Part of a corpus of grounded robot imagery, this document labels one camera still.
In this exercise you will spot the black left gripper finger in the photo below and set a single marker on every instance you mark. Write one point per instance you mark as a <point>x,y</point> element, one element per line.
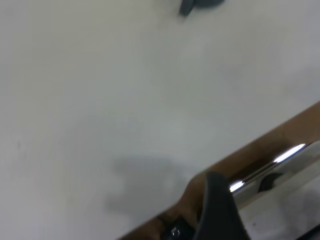
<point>217,210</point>

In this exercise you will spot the grey ceramic cup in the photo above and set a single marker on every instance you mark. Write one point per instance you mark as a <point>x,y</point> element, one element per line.
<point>186,6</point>

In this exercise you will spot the black caster wheel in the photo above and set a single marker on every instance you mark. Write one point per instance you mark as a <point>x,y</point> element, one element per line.
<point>270,182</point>

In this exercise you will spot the white base panel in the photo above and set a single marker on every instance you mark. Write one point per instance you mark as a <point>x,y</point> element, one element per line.
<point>287,215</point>

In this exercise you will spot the chrome metal tube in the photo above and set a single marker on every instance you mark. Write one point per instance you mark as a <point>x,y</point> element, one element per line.
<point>287,155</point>

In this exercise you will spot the black bracket with bolt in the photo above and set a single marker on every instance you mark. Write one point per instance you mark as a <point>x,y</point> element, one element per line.
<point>175,232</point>

